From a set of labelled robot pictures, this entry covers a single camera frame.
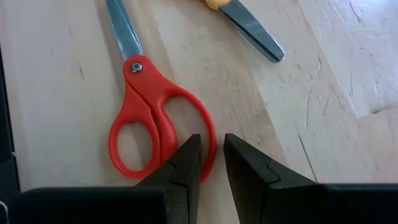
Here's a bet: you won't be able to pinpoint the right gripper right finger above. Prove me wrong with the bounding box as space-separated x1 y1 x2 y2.
223 133 398 224

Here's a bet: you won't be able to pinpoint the red scissors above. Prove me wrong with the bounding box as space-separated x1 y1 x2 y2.
104 0 218 184

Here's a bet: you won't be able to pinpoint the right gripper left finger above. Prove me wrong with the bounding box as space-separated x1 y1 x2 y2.
12 133 202 224

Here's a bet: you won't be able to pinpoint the orange scissors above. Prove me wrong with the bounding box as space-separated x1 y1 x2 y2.
203 0 285 64

